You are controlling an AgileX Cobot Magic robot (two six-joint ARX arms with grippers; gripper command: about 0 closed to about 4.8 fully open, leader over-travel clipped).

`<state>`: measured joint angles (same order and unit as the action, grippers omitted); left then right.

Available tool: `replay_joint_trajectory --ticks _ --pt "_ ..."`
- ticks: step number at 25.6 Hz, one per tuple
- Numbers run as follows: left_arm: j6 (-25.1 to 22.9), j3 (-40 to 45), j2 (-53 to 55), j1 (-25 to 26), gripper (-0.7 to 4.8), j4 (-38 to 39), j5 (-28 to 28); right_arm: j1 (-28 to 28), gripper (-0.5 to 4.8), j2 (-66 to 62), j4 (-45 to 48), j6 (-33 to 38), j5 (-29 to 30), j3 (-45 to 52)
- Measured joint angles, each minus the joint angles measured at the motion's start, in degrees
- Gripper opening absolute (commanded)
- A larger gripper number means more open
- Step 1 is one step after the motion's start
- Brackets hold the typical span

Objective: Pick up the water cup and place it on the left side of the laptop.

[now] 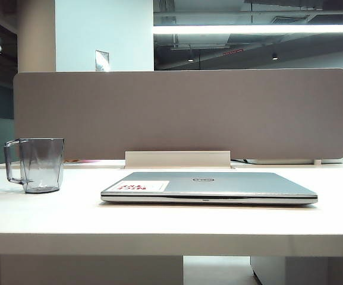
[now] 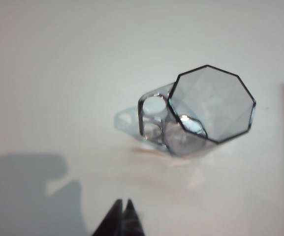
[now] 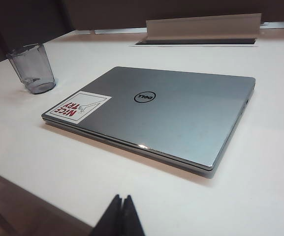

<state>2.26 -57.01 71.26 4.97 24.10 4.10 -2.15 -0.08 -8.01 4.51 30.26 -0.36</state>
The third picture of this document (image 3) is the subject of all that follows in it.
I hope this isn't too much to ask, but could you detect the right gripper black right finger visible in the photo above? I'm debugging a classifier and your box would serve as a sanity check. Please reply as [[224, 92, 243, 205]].
[[122, 195, 148, 236]]

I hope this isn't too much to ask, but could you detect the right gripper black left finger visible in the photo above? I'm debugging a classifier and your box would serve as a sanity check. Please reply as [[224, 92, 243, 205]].
[[90, 194, 124, 236]]

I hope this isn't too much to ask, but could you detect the transparent grey glass water cup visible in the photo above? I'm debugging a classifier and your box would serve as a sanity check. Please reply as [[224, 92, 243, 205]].
[[6, 43, 57, 95]]

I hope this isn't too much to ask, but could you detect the silver Dell laptop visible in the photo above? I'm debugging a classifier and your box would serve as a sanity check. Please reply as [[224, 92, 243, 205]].
[[41, 66, 256, 179]]

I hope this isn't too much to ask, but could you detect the white red Nice Try sticker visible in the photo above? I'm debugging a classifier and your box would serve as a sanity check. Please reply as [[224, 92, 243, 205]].
[[42, 90, 112, 124]]

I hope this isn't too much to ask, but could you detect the beige fabric desk partition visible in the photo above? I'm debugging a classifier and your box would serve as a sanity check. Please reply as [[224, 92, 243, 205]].
[[0, 0, 284, 31]]

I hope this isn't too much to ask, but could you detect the white desk cable flap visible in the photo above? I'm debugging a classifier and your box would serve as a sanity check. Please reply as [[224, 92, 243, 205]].
[[129, 12, 262, 47]]

